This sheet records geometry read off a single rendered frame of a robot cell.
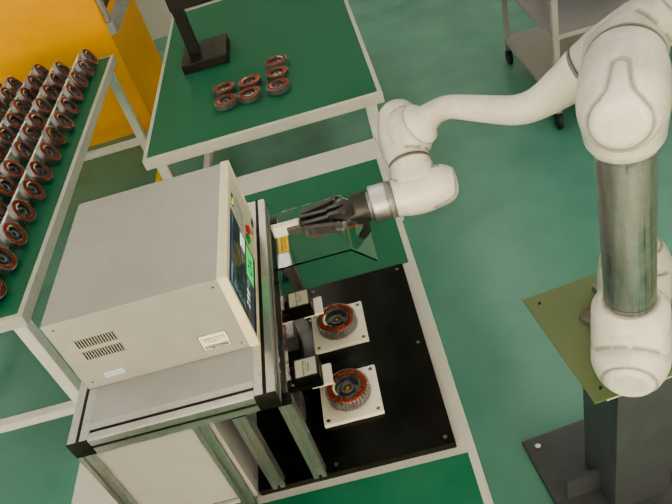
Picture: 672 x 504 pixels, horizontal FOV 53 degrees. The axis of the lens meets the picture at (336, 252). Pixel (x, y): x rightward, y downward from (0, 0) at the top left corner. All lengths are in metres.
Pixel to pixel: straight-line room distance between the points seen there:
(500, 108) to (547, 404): 1.42
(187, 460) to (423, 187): 0.79
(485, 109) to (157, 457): 1.00
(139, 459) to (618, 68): 1.18
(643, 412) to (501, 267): 1.27
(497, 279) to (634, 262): 1.71
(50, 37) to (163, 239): 3.65
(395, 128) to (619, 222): 0.57
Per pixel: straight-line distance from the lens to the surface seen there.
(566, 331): 1.82
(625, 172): 1.23
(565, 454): 2.47
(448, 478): 1.60
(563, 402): 2.61
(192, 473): 1.59
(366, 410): 1.69
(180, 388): 1.46
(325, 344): 1.86
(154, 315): 1.40
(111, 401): 1.53
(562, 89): 1.35
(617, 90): 1.10
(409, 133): 1.59
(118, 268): 1.49
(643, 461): 2.21
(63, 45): 5.06
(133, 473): 1.60
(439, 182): 1.56
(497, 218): 3.35
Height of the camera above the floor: 2.12
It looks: 39 degrees down
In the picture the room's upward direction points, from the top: 19 degrees counter-clockwise
